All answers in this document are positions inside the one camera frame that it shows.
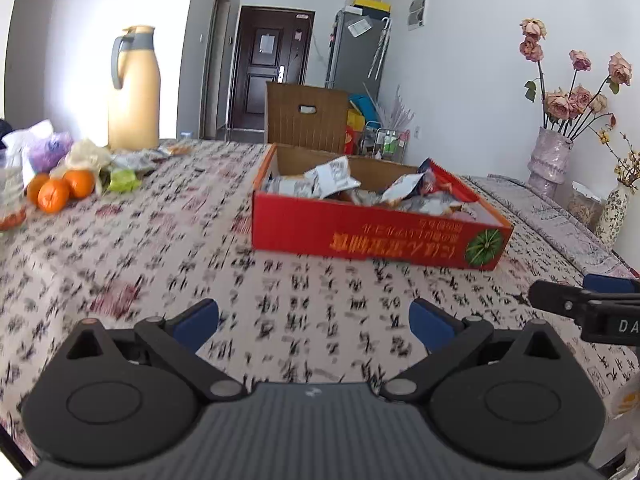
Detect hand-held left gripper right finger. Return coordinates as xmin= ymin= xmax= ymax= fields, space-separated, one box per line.
xmin=380 ymin=298 xmax=576 ymax=402

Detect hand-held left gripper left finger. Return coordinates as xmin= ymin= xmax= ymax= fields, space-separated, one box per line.
xmin=52 ymin=298 xmax=248 ymax=402

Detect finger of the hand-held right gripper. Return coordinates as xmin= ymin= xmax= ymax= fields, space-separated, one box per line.
xmin=529 ymin=280 xmax=640 ymax=347
xmin=582 ymin=273 xmax=640 ymax=295

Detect red orange cardboard box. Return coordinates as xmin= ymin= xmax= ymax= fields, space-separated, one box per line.
xmin=251 ymin=143 xmax=515 ymax=272

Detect pile of snack packets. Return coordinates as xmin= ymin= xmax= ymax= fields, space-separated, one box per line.
xmin=260 ymin=156 xmax=481 ymax=218

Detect calligraphy print tablecloth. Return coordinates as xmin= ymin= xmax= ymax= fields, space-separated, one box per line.
xmin=0 ymin=139 xmax=640 ymax=466

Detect patterned slim vase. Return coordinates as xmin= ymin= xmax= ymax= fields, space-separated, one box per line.
xmin=595 ymin=182 xmax=631 ymax=250

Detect glass jar of grains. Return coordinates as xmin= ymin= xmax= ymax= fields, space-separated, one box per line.
xmin=566 ymin=181 xmax=607 ymax=231

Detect pink floral cloth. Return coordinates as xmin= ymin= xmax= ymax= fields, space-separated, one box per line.
xmin=457 ymin=174 xmax=640 ymax=281

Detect white orange round-print packet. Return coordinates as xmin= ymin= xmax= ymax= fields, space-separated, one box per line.
xmin=605 ymin=375 xmax=640 ymax=461

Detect pink ribbed vase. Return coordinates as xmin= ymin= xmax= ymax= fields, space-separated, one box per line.
xmin=527 ymin=126 xmax=573 ymax=201

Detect yellow flower branch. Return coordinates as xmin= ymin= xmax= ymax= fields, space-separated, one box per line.
xmin=597 ymin=130 xmax=640 ymax=188

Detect light green snack packet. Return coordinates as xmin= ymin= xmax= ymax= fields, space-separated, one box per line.
xmin=107 ymin=168 xmax=141 ymax=193

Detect dried rose bouquet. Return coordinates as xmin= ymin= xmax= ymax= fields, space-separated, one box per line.
xmin=519 ymin=17 xmax=633 ymax=143

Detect pale pampas grass bunch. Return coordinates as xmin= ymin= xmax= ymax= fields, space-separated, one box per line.
xmin=362 ymin=84 xmax=416 ymax=131

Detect wooden chair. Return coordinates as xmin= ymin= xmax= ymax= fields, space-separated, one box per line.
xmin=265 ymin=81 xmax=351 ymax=153

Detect yellow thermos jug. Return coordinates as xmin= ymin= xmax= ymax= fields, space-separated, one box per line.
xmin=107 ymin=25 xmax=161 ymax=152

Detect purple tissue pack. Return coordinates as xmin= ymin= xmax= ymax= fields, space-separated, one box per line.
xmin=2 ymin=120 xmax=73 ymax=173

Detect blue plastic tub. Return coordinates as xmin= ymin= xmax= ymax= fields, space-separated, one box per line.
xmin=348 ymin=94 xmax=378 ymax=121

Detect clear plastic container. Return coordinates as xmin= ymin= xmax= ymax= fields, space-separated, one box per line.
xmin=0 ymin=149 xmax=28 ymax=232

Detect dark brown entrance door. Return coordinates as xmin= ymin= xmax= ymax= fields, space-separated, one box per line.
xmin=227 ymin=6 xmax=316 ymax=131

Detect grey side door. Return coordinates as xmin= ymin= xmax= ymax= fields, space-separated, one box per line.
xmin=200 ymin=0 xmax=232 ymax=141

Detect grey refrigerator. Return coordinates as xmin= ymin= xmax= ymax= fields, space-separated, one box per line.
xmin=326 ymin=7 xmax=393 ymax=98

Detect folded white umbrella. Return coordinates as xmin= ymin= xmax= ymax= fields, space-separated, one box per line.
xmin=367 ymin=16 xmax=393 ymax=81

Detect wire trolley with bottles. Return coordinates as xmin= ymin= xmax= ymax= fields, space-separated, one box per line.
xmin=357 ymin=121 xmax=410 ymax=163

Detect white wall panel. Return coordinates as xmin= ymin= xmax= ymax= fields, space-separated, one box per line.
xmin=406 ymin=0 xmax=431 ymax=30

